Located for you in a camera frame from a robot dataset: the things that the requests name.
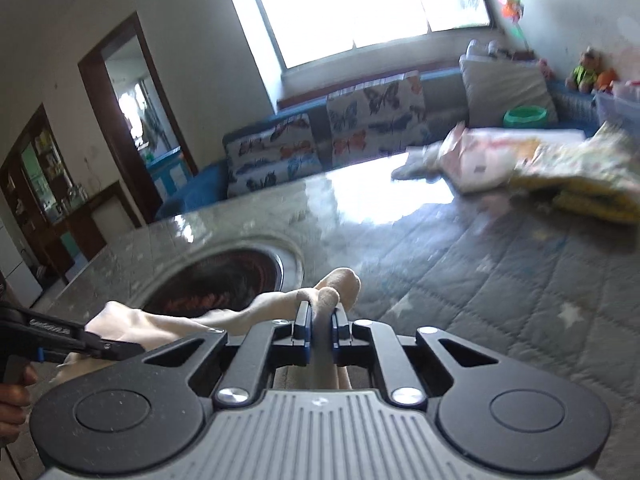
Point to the green plastic bowl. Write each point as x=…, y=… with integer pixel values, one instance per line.
x=525, y=117

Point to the clear plastic storage box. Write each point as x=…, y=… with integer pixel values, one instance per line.
x=619, y=106

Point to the pink white folded garment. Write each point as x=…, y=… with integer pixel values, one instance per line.
x=479, y=159

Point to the grey cushion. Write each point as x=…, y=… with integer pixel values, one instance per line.
x=495, y=86

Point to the cream white sweater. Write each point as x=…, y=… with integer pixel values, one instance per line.
x=340, y=287

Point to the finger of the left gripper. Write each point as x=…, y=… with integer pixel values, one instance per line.
x=110, y=350

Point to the yellow floral folded blanket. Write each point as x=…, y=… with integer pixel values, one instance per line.
x=598, y=177

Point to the colourful pinwheel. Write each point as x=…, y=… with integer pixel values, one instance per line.
x=513, y=11

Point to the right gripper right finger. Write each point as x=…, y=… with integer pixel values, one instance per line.
x=375, y=346

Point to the orange plush toy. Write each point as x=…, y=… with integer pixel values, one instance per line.
x=605, y=81

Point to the grey quilted star mat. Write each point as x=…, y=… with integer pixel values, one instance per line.
x=555, y=290

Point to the window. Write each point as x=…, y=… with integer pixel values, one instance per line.
x=307, y=31

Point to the dark wooden cabinet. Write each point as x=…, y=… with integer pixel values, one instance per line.
x=48, y=205

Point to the person's left hand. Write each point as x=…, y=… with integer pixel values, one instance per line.
x=14, y=399

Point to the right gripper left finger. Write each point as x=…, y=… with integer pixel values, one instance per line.
x=266, y=347

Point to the butterfly print cushion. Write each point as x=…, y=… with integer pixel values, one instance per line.
x=282, y=153
x=376, y=119

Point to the brown teddy bear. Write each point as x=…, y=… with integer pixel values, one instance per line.
x=585, y=75

